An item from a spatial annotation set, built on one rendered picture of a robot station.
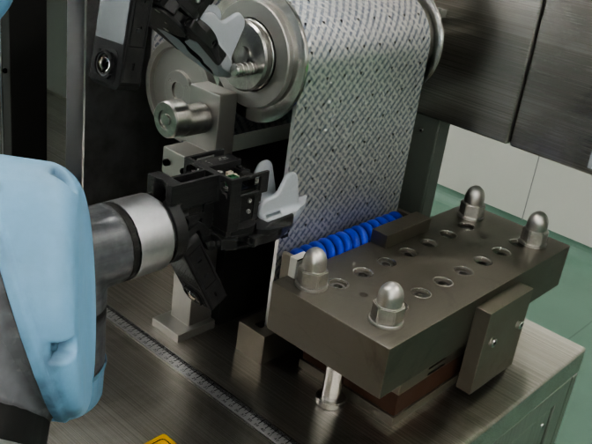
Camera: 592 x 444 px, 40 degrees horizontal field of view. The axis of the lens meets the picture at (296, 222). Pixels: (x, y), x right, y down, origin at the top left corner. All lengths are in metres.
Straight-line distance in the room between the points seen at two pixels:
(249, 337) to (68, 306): 0.64
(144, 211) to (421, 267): 0.37
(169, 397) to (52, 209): 0.58
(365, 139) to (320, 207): 0.10
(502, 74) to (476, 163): 2.80
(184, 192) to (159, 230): 0.05
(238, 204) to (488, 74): 0.43
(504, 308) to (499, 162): 2.89
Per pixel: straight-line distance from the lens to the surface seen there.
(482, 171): 3.87
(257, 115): 0.89
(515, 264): 1.02
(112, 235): 0.71
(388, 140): 1.02
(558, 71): 1.05
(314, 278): 0.86
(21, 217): 0.34
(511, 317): 0.98
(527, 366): 1.08
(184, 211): 0.78
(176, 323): 1.01
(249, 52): 0.87
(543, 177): 3.73
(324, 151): 0.92
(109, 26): 0.76
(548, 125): 1.06
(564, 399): 1.19
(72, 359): 0.34
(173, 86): 1.00
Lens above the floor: 1.46
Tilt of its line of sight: 25 degrees down
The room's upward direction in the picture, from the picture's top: 8 degrees clockwise
